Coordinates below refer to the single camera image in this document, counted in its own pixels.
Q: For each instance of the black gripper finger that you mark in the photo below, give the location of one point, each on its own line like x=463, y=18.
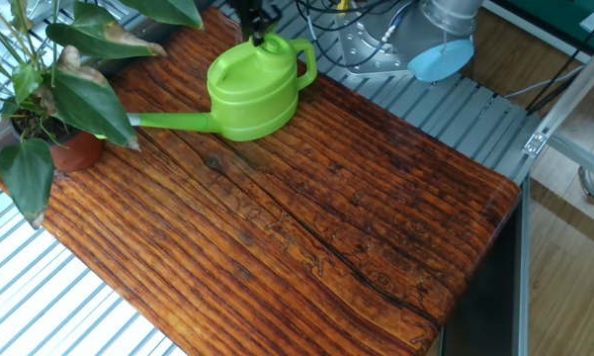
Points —
x=268, y=20
x=249, y=15

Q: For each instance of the green plastic watering can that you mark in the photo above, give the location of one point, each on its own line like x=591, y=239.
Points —
x=252, y=94

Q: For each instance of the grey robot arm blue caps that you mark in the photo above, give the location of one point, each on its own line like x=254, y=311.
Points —
x=442, y=62

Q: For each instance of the green leafy plant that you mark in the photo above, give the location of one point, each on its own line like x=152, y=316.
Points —
x=89, y=104

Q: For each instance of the terracotta plant pot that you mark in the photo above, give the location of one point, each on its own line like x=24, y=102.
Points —
x=79, y=153

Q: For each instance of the yellow connector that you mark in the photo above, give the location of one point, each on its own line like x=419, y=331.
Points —
x=343, y=4

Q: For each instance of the silver robot mounting plate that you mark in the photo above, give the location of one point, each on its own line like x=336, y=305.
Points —
x=368, y=54

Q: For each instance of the wood grain board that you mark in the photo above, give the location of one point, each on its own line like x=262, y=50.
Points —
x=326, y=222

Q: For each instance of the green board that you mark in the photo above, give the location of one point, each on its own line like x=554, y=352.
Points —
x=548, y=12

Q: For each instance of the aluminium profile frame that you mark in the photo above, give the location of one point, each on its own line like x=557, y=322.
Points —
x=573, y=84

